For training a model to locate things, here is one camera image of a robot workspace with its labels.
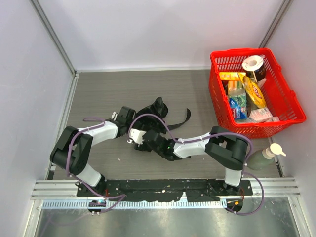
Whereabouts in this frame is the clear green snack bag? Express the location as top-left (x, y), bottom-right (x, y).
top-left (228, 89), bottom-right (247, 120)

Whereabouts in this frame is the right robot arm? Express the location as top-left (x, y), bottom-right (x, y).
top-left (130, 126), bottom-right (253, 188)

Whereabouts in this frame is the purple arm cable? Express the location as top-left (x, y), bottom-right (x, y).
top-left (66, 116), bottom-right (128, 215)
top-left (128, 113), bottom-right (265, 218)

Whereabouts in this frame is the yellow orange box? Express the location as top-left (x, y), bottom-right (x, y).
top-left (219, 72), bottom-right (246, 81)

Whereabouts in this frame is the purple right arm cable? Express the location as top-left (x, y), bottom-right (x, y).
top-left (128, 113), bottom-right (265, 218)

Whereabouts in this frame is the green soap pump bottle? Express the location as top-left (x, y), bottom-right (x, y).
top-left (246, 143), bottom-right (286, 170)

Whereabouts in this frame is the red plastic shopping basket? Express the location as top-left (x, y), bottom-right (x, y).
top-left (209, 48), bottom-right (307, 139)

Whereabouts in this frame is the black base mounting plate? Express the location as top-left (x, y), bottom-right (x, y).
top-left (76, 179), bottom-right (253, 202)

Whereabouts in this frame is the black wrapped toilet paper roll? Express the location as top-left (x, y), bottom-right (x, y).
top-left (242, 55), bottom-right (266, 82)

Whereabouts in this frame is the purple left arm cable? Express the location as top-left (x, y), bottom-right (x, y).
top-left (66, 116), bottom-right (128, 215)

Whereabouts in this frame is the black folding umbrella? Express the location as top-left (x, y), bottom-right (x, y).
top-left (132, 97), bottom-right (191, 134)

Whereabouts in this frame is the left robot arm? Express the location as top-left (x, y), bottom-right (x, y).
top-left (50, 106), bottom-right (136, 195)

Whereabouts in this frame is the yellow Lays chips bag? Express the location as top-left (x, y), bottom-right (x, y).
top-left (242, 76), bottom-right (266, 109)

